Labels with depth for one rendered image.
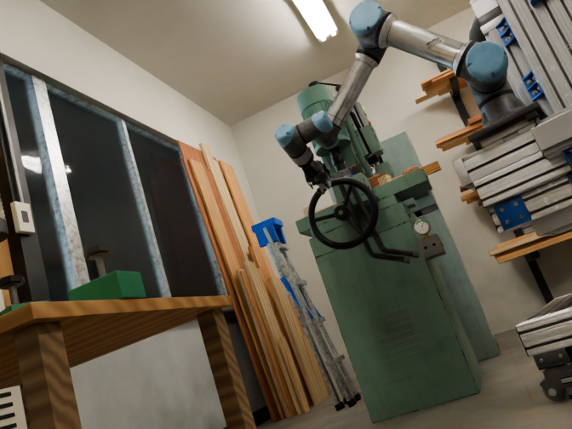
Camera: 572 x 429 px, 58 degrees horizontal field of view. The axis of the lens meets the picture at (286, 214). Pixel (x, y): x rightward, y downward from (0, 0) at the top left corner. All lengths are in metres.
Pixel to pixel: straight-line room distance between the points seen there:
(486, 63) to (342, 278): 1.05
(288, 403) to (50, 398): 2.72
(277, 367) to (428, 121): 2.58
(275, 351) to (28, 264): 1.76
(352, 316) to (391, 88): 3.11
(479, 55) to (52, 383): 1.42
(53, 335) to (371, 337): 1.58
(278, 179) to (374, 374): 3.12
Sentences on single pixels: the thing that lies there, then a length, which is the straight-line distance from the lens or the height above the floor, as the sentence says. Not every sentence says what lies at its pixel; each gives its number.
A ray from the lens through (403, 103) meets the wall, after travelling 4.92.
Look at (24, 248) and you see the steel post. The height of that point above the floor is 1.08.
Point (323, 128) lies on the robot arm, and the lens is 1.79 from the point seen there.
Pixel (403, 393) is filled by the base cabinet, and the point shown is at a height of 0.07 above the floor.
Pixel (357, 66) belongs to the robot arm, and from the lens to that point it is 1.95.
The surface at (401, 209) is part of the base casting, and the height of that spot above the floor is 0.77.
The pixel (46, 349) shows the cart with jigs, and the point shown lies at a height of 0.46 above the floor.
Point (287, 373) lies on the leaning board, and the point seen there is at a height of 0.26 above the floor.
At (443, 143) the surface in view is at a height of 1.52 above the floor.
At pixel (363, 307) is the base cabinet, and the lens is 2.22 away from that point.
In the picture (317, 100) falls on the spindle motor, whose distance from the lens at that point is 2.52.
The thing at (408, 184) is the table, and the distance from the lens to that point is 2.23.
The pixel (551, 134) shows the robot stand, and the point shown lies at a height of 0.69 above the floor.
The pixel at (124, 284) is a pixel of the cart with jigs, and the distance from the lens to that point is 0.94.
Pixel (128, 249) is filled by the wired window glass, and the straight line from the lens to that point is 3.12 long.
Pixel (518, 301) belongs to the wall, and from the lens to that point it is 4.60.
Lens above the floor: 0.35
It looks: 15 degrees up
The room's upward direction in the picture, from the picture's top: 19 degrees counter-clockwise
